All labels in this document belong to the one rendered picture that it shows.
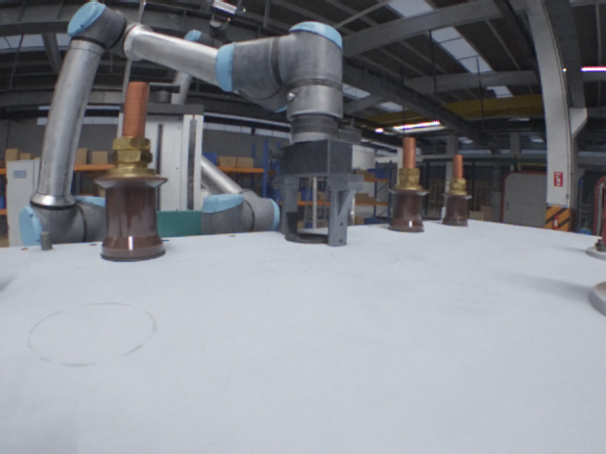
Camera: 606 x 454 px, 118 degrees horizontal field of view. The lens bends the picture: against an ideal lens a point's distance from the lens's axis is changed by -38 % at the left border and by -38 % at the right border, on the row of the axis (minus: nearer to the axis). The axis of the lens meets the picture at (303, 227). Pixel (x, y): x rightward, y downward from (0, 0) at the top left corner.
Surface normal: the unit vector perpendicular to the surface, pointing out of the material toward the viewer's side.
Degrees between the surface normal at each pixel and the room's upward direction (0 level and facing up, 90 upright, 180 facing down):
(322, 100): 90
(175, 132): 90
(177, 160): 90
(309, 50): 91
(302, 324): 0
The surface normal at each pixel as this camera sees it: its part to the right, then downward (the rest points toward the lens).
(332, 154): 0.58, 0.11
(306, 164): -0.81, 0.05
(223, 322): 0.03, -0.99
